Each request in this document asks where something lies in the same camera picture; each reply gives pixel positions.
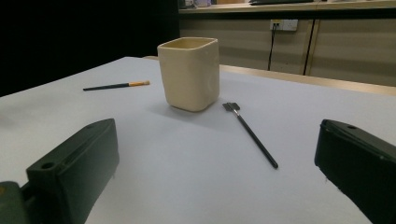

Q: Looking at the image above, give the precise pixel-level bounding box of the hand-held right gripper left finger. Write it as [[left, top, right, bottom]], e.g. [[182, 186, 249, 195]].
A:
[[26, 118, 120, 224]]

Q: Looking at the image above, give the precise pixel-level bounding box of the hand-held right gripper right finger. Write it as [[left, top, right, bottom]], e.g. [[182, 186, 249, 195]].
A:
[[314, 119, 396, 224]]

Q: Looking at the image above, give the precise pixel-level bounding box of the black brush with orange tip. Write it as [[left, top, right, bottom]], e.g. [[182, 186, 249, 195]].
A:
[[82, 80, 151, 92]]

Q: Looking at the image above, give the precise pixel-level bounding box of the black makeup brush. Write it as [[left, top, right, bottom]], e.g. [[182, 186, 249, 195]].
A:
[[221, 102, 279, 170]]

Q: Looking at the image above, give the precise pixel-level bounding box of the cream ceramic cup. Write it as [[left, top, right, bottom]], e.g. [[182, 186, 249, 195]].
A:
[[157, 36, 220, 113]]

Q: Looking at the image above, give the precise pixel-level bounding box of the wooden table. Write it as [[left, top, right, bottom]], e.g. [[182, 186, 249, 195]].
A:
[[143, 55, 396, 97]]

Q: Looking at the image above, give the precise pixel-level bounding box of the white table mat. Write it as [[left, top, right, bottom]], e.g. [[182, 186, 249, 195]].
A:
[[0, 56, 396, 224]]

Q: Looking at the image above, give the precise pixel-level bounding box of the beige cabinet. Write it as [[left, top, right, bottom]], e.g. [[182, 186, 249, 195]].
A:
[[178, 0, 396, 88]]

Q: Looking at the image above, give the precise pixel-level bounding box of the dark flat item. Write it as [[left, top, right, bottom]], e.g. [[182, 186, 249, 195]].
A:
[[248, 0, 318, 7]]

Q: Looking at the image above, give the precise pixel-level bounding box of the black wall cable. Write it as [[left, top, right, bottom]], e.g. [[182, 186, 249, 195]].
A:
[[266, 22, 278, 72]]

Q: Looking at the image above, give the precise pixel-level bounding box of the white wall socket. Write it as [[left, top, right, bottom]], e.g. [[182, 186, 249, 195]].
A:
[[269, 19, 299, 32]]

